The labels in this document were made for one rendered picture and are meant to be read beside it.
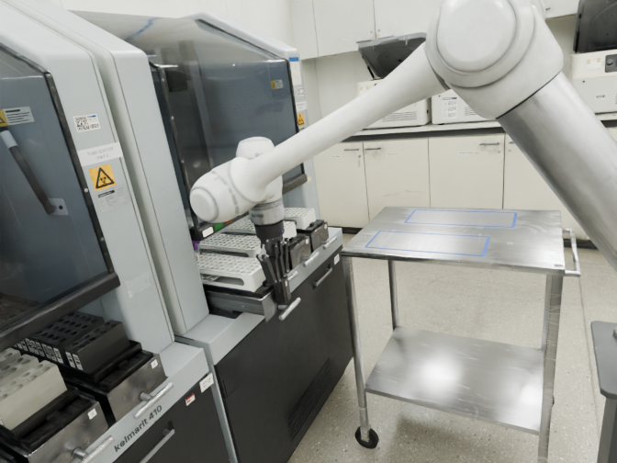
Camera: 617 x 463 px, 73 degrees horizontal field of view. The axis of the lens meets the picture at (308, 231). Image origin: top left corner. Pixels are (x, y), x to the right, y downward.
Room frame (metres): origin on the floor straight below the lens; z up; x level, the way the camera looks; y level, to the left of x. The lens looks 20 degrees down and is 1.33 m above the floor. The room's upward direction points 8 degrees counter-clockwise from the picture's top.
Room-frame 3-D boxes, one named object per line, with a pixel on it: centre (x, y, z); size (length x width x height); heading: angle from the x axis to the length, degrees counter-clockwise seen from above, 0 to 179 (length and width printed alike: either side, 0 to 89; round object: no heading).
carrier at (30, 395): (0.64, 0.55, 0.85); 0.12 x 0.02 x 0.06; 150
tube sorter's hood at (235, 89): (1.44, 0.35, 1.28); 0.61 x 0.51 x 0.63; 149
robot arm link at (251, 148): (1.01, 0.10, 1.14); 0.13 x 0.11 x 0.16; 153
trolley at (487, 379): (1.23, -0.47, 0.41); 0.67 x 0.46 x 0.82; 59
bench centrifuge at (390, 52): (3.46, -0.88, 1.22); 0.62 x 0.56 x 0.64; 147
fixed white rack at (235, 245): (1.30, 0.27, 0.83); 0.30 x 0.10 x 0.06; 59
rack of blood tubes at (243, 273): (1.12, 0.27, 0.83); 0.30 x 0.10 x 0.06; 59
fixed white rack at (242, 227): (1.43, 0.19, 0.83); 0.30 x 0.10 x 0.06; 59
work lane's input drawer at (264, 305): (1.19, 0.39, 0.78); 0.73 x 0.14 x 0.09; 59
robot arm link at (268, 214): (1.02, 0.10, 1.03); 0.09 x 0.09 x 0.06
